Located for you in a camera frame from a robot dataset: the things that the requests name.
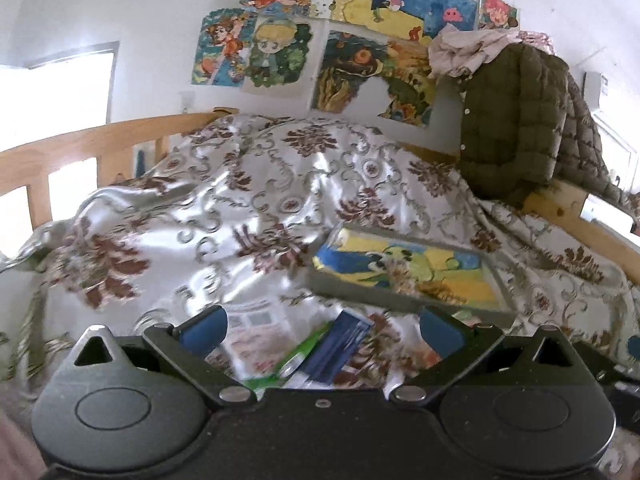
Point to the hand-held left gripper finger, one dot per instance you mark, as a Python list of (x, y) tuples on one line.
[(442, 332)]

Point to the grey tray with painted bottom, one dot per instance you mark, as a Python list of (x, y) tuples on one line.
[(410, 270)]

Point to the dark blue snack packet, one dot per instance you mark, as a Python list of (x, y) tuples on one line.
[(332, 350)]

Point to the green toothpaste box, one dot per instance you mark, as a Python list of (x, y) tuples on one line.
[(295, 360)]

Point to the white snack packet pink print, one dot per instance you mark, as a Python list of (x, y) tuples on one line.
[(250, 332)]

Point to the white flat board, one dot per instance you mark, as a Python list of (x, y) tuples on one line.
[(607, 212)]

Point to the olive quilted jacket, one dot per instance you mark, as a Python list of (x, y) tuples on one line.
[(510, 120)]

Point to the grey quilted jacket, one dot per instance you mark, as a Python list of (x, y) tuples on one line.
[(587, 135)]

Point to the floral satin blanket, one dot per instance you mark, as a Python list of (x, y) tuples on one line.
[(225, 200)]

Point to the beige crumpled cloth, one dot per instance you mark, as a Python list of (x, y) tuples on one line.
[(465, 50)]

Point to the pink floral cloth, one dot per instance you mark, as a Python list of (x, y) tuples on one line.
[(537, 40)]

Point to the blond cartoon figure poster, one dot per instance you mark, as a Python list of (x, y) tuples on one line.
[(275, 55)]

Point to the pink-haired cartoon figure poster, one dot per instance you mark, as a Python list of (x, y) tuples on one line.
[(497, 10)]

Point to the blue yellow mushroom poster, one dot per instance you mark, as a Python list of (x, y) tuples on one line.
[(425, 5)]

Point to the window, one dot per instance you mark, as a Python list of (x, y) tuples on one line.
[(55, 100)]

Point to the white wall box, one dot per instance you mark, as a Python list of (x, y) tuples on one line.
[(595, 89)]

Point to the white wall socket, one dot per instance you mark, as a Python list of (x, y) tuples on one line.
[(187, 102)]

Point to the wooden bed frame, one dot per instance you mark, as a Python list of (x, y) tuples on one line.
[(90, 142)]

